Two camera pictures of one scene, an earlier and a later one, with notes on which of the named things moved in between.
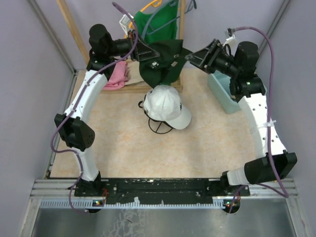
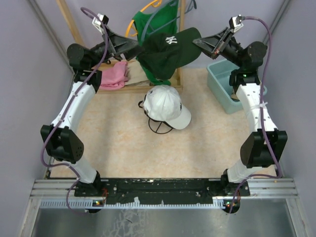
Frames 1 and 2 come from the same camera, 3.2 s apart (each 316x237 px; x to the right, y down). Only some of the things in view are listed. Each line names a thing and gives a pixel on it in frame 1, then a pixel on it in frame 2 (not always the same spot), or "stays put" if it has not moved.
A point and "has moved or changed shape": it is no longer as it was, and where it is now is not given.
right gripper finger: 202,58 to 216,43
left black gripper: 142,52 to 116,43
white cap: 163,103 stays put
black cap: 164,69 has moved or changed shape
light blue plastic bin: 220,86 stays put
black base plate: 159,191 stays put
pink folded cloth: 118,77 stays put
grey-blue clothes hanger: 144,33 stays put
